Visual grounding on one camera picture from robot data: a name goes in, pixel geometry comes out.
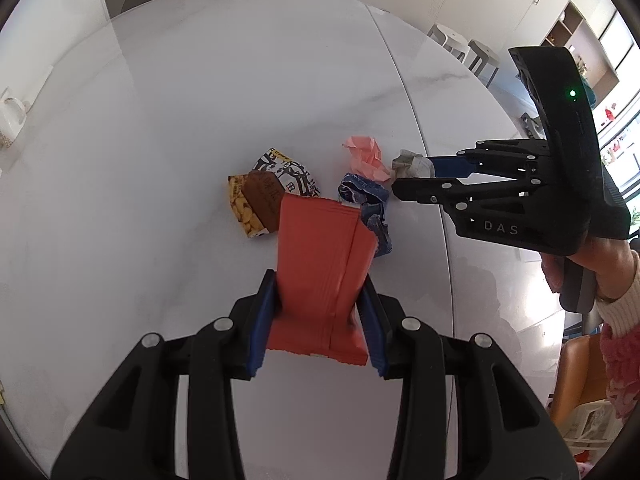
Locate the dark blue crumpled wrapper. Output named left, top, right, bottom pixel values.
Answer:
left=337, top=172, right=392, bottom=258

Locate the orange leather seat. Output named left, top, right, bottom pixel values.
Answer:
left=549, top=334, right=608, bottom=427

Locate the person right hand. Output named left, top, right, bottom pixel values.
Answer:
left=568, top=237, right=639, bottom=301

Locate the pink crumpled paper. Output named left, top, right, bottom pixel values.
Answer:
left=343, top=136, right=390, bottom=183

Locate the white stool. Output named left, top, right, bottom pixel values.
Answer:
left=427, top=23, right=469, bottom=63

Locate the red snack wrapper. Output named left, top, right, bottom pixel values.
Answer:
left=268, top=194, right=378, bottom=366

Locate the patterned yellow brown snack pack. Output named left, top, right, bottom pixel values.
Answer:
left=228, top=148, right=321, bottom=238

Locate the grey stool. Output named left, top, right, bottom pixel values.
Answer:
left=463, top=39, right=500, bottom=88

